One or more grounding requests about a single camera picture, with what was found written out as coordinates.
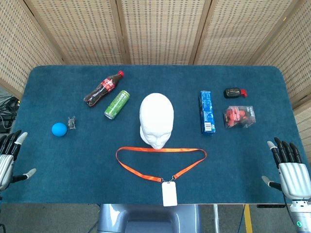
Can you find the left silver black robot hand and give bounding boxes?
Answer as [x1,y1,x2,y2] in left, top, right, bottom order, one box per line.
[0,130,37,192]

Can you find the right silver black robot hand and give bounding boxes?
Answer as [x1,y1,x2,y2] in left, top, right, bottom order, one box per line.
[261,137,311,200]

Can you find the orange lanyard strap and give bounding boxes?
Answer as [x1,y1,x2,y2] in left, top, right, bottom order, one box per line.
[115,146,207,183]

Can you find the white badge card holder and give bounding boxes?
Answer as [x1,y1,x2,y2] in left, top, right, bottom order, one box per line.
[161,181,178,207]

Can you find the white mannequin head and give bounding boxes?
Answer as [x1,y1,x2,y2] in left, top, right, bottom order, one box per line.
[139,92,175,150]

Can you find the blue ball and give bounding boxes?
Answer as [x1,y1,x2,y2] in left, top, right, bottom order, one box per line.
[51,122,68,136]

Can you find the blue felt table mat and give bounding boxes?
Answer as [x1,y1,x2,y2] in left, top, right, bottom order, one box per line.
[0,65,311,205]

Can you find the clear box red contents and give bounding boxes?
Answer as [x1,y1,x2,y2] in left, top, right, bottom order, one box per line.
[223,105,257,129]

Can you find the white table leg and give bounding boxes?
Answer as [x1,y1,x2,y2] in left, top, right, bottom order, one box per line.
[213,204,220,233]

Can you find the black case with red part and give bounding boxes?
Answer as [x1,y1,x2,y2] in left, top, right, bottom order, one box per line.
[223,87,248,99]

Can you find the blue cookie box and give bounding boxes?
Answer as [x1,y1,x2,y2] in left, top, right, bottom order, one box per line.
[199,90,217,135]

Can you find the cola plastic bottle red cap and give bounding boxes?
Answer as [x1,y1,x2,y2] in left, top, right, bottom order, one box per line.
[83,70,125,108]

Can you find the green drink can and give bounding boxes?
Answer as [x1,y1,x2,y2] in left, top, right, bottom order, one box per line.
[104,90,130,120]

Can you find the grey-blue robot torso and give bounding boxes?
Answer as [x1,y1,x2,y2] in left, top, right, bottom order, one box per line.
[97,203,202,233]

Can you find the woven wooden folding screen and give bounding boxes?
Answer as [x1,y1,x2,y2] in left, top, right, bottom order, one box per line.
[0,0,311,110]

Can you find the floor cable bundle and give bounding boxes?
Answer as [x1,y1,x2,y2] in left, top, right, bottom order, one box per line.
[0,96,21,133]

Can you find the blue hanging cable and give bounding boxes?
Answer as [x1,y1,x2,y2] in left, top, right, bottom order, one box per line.
[237,205,245,233]

